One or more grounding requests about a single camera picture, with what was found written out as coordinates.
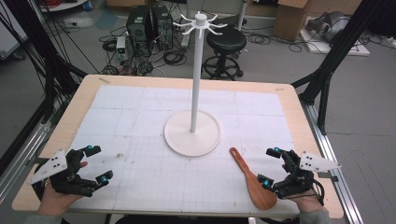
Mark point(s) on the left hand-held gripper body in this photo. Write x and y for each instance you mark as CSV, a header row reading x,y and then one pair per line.
x,y
59,174

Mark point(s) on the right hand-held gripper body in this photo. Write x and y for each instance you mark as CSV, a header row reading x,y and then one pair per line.
x,y
299,182

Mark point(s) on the wooden rice spoon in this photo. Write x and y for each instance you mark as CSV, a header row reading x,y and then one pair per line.
x,y
260,194

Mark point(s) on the white hook stand rack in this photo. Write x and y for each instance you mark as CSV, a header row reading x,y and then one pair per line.
x,y
193,137

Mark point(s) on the person's right hand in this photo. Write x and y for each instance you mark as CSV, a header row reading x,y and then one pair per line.
x,y
308,203

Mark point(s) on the person's left hand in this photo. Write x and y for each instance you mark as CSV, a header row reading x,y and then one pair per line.
x,y
56,202

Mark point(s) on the white grid mat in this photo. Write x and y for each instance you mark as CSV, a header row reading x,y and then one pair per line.
x,y
140,124

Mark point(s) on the tape strip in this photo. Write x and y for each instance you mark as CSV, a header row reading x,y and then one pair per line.
x,y
104,81
279,89

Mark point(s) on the small silver box device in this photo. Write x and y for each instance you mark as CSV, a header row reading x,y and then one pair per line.
x,y
121,46

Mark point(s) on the black round stool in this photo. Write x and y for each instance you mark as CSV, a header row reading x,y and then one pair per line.
x,y
226,42

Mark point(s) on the white flat board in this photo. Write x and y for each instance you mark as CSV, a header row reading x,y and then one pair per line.
x,y
351,49

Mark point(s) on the black computer tower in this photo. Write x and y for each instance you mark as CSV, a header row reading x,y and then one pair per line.
x,y
162,25
139,28

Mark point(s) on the brown cardboard box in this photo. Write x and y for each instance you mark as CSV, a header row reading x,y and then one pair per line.
x,y
291,20

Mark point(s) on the grey bag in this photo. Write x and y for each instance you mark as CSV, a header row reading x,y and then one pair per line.
x,y
330,25

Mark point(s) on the white power strip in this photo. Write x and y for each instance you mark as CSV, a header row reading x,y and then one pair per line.
x,y
185,39

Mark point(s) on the white round table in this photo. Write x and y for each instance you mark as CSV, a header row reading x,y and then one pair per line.
x,y
62,5

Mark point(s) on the aluminium rail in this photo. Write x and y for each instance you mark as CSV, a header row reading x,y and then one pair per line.
x,y
21,158
333,161

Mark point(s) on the black frame stand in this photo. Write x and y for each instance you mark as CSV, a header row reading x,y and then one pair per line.
x,y
46,62
336,56

